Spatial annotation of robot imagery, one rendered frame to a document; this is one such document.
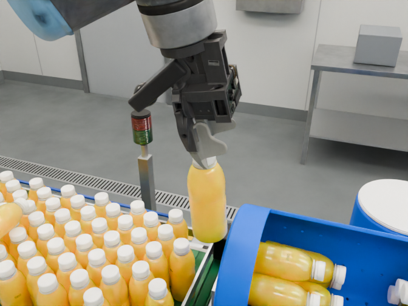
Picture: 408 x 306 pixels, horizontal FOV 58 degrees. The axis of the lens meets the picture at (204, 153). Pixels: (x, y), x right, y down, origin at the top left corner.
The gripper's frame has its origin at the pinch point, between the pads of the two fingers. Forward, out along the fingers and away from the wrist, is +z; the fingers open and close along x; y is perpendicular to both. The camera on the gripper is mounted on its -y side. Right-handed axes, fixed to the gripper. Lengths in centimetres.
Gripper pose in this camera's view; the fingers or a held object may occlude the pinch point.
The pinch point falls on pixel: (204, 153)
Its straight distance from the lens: 61.2
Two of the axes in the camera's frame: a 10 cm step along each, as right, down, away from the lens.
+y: 9.4, 0.1, -3.5
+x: 2.7, -6.6, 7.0
